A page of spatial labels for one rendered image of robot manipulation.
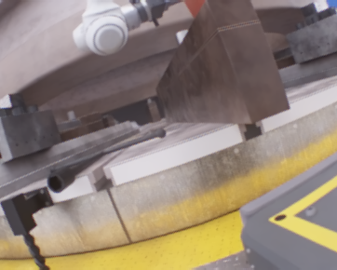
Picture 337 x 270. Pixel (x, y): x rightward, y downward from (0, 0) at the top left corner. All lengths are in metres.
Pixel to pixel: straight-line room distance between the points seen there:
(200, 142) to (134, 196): 0.29
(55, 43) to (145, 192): 0.99
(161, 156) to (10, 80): 1.19
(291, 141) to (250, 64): 0.41
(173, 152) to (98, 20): 0.49
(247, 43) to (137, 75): 5.29
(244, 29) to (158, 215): 0.68
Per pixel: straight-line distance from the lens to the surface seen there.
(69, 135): 2.91
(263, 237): 0.17
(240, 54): 0.78
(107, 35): 0.65
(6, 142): 1.41
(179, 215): 0.99
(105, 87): 5.86
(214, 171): 0.96
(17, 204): 0.97
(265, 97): 0.78
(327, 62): 1.96
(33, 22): 1.92
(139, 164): 0.92
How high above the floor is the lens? 0.41
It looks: 5 degrees down
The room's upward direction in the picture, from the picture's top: 19 degrees counter-clockwise
